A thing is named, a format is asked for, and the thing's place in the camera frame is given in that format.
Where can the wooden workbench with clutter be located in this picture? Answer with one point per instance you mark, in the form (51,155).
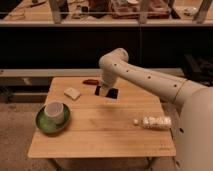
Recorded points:
(107,12)

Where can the black eraser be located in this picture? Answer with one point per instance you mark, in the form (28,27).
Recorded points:
(109,93)

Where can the dark red sausage toy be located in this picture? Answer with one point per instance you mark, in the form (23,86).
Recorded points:
(91,82)

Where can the white cup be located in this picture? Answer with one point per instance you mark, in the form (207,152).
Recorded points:
(55,111)

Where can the clear plastic bottle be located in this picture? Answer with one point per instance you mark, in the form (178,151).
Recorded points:
(149,122)

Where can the green plate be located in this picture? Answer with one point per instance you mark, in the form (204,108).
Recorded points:
(47,126)

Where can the wooden folding table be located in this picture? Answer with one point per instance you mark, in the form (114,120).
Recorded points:
(103,127)

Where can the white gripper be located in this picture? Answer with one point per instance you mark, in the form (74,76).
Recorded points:
(104,90)

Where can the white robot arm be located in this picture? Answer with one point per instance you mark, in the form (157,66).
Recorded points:
(194,142)

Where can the black box on shelf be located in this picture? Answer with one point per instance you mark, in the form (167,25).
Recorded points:
(198,69)

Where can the white sponge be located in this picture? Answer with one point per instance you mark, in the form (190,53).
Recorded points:
(72,93)

